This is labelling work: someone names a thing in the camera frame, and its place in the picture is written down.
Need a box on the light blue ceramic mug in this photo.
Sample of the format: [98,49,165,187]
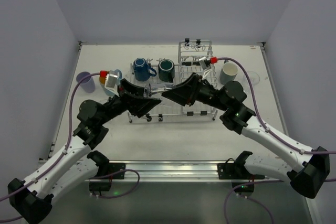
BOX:
[99,69,122,97]

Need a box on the grey blue mug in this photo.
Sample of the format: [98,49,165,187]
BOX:
[219,62,238,85]

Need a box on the lavender plastic cup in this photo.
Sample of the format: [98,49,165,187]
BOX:
[76,71,96,93]

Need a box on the clear glass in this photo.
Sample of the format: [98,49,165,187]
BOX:
[242,71,260,86]
[143,83,174,98]

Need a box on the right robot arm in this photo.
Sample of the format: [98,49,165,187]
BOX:
[162,73,330,199]

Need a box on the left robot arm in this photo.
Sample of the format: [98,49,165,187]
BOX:
[7,74,161,223]

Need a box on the dark blue mug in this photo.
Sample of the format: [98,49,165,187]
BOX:
[132,58,157,82]

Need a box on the dark green mug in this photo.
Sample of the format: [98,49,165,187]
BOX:
[158,59,175,83]

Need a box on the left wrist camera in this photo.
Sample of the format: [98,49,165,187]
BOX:
[104,69,122,95]

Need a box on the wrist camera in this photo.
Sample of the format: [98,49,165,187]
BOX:
[104,69,122,95]
[198,56,212,79]

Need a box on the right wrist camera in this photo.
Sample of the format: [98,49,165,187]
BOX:
[198,56,212,79]

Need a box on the silver wire dish rack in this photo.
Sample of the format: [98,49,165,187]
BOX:
[127,37,220,124]

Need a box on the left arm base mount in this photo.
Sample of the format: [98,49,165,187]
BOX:
[89,163,126,196]

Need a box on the aluminium frame rail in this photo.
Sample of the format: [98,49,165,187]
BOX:
[34,158,312,183]

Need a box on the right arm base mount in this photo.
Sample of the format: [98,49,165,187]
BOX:
[217,158,255,197]

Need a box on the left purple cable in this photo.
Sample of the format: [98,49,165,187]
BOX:
[0,69,140,221]

